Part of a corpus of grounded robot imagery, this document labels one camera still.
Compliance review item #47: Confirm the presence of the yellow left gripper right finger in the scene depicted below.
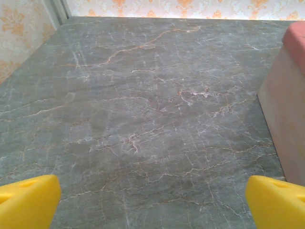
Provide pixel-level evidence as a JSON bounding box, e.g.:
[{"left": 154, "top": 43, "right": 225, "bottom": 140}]
[{"left": 245, "top": 175, "right": 305, "bottom": 229}]

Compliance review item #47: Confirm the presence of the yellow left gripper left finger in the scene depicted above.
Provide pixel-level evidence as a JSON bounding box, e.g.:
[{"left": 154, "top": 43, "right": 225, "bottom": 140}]
[{"left": 0, "top": 174, "right": 62, "bottom": 229}]

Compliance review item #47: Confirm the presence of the pink decorated wooden box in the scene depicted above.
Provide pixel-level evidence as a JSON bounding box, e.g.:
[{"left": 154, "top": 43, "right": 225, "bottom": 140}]
[{"left": 256, "top": 21, "right": 305, "bottom": 187}]

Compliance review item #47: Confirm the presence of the aluminium frame post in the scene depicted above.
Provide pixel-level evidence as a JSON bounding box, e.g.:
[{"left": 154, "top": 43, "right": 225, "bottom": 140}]
[{"left": 46, "top": 0, "right": 72, "bottom": 27}]

